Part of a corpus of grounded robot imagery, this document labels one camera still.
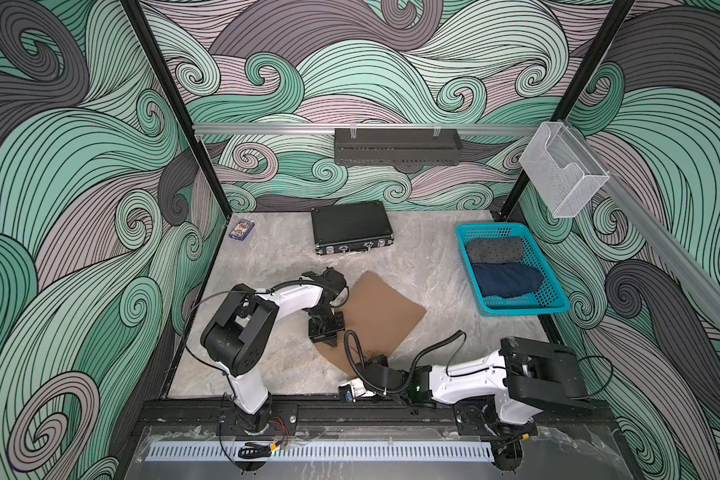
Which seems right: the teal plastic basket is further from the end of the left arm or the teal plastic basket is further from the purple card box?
the purple card box

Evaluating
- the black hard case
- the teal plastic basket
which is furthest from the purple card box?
the teal plastic basket

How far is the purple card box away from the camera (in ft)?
3.71

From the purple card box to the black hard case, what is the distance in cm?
26

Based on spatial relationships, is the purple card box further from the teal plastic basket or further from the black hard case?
the teal plastic basket

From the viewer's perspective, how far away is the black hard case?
3.48 ft
